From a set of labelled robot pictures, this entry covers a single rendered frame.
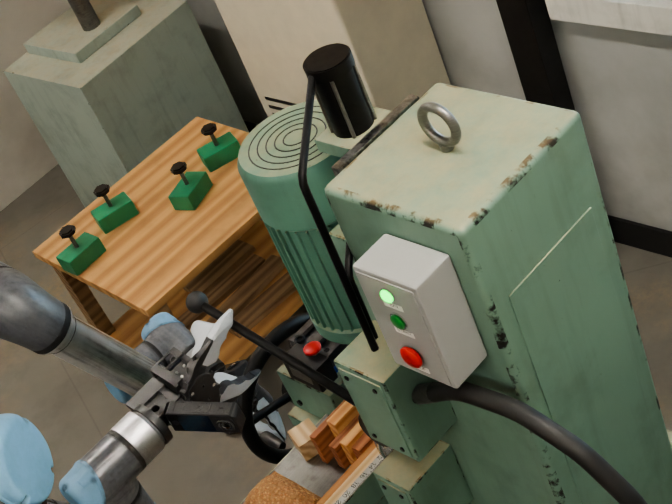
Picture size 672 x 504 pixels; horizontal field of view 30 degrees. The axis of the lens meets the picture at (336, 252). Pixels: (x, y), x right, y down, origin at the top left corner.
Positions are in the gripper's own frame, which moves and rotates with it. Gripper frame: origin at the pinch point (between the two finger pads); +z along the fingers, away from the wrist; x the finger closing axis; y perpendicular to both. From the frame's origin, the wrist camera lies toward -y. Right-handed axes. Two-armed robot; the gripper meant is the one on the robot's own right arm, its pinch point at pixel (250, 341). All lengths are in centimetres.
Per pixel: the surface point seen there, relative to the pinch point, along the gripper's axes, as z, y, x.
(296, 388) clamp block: 5.5, 2.4, 20.2
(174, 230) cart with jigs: 51, 112, 81
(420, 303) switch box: -4, -47, -41
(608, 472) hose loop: -1, -67, -22
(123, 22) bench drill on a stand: 104, 192, 75
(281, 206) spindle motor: 4.7, -14.2, -32.3
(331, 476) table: -3.9, -13.9, 20.7
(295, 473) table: -6.4, -7.9, 21.7
